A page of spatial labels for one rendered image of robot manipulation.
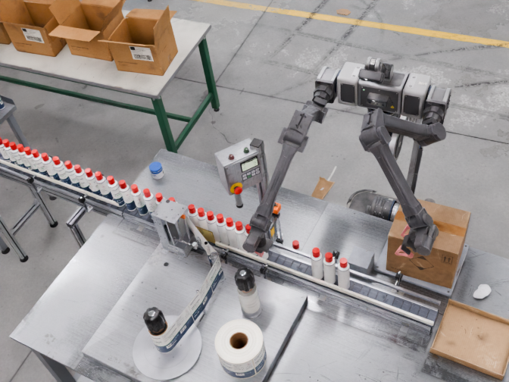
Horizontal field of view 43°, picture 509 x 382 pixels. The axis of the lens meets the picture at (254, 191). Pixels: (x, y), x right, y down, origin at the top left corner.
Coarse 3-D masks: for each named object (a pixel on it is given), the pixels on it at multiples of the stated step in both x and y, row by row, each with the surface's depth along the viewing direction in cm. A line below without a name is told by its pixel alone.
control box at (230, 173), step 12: (240, 144) 273; (216, 156) 270; (228, 156) 269; (240, 156) 268; (252, 156) 269; (228, 168) 267; (240, 168) 270; (252, 168) 274; (228, 180) 272; (240, 180) 275; (252, 180) 279; (228, 192) 279
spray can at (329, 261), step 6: (330, 252) 278; (324, 258) 281; (330, 258) 277; (324, 264) 280; (330, 264) 279; (324, 270) 284; (330, 270) 282; (324, 276) 288; (330, 276) 286; (330, 282) 289
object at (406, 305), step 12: (144, 216) 331; (264, 264) 303; (288, 264) 302; (300, 264) 301; (336, 276) 294; (360, 288) 288; (372, 288) 288; (360, 300) 285; (384, 300) 284; (396, 300) 282; (396, 312) 278; (420, 312) 277; (432, 312) 276
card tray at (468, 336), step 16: (448, 304) 283; (464, 304) 278; (448, 320) 278; (464, 320) 277; (480, 320) 277; (496, 320) 275; (448, 336) 273; (464, 336) 273; (480, 336) 272; (496, 336) 271; (432, 352) 269; (448, 352) 269; (464, 352) 268; (480, 352) 267; (496, 352) 266; (480, 368) 260; (496, 368) 262
